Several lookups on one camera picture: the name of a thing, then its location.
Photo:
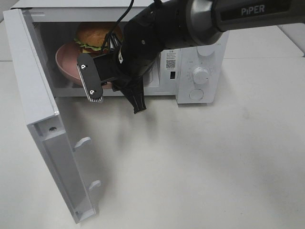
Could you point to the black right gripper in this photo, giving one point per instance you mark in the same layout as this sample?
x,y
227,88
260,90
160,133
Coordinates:
x,y
124,71

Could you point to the burger with lettuce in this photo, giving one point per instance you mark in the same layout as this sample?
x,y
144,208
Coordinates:
x,y
90,37

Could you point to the pink round plate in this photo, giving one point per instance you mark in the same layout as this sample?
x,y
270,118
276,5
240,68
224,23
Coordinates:
x,y
66,60

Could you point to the white timer knob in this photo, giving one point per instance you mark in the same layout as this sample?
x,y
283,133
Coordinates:
x,y
201,75

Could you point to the round white door button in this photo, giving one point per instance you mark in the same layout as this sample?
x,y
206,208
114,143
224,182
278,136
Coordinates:
x,y
196,94

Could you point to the white microwave door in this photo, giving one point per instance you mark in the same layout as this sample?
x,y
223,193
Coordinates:
x,y
45,133

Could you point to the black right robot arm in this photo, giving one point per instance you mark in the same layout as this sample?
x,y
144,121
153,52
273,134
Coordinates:
x,y
179,24

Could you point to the white microwave oven body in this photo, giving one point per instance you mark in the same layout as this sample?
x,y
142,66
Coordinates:
x,y
171,72

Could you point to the white upper power knob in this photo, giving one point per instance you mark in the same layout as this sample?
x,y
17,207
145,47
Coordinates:
x,y
205,50

